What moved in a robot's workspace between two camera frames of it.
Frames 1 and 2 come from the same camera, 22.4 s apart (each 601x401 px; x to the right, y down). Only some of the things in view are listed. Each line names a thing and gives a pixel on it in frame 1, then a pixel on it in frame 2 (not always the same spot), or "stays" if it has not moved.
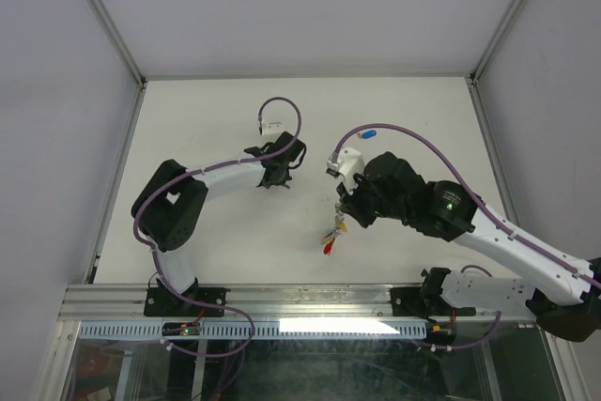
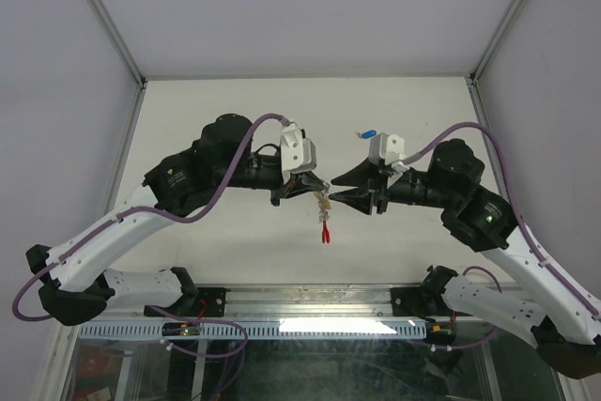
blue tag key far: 367,134 stays
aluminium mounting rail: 127,302 stays
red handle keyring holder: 329,240 -> 323,208
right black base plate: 410,301 stays
